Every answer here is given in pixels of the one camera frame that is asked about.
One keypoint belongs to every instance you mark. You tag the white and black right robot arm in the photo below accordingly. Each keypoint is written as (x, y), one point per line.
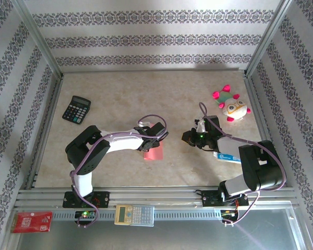
(260, 169)

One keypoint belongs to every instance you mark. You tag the thin aluminium wall rail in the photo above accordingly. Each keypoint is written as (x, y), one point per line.
(151, 70)

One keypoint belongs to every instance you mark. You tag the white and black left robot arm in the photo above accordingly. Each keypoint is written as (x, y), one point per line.
(86, 159)

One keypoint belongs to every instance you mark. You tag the red card packet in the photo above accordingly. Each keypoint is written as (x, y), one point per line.
(31, 222)

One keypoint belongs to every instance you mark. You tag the pink paper sheet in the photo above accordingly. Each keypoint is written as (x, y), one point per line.
(155, 154)

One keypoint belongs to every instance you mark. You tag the beige scientific calculator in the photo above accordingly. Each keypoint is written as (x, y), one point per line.
(134, 214)

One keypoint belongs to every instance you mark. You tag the white and pink plush toy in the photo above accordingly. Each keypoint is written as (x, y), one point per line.
(234, 109)

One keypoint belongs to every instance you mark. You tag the blue and white packet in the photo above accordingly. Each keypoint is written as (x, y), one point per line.
(225, 157)

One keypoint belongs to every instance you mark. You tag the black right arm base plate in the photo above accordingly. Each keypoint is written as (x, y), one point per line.
(208, 199)

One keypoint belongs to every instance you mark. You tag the aluminium side rail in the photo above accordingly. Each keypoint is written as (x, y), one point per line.
(263, 130)
(45, 130)

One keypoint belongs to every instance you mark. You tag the grey metal sheet panel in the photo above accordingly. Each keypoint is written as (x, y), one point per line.
(172, 237)

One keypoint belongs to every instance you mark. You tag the aluminium frame post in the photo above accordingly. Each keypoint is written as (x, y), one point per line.
(36, 36)
(268, 36)

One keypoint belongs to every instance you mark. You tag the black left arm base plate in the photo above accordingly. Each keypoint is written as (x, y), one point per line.
(104, 199)

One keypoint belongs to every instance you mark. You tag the black desk calculator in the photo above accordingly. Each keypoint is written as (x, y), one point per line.
(77, 109)

